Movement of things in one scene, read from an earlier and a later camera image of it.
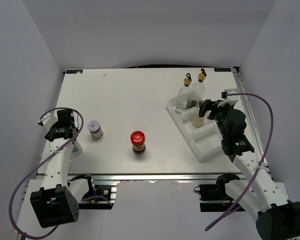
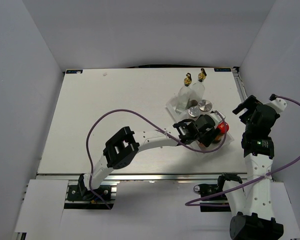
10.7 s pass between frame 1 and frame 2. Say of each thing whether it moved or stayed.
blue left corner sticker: stayed
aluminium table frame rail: stayed
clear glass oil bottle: stayed
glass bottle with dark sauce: stayed
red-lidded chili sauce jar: moved
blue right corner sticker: stayed
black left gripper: moved
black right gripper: moved
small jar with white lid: moved
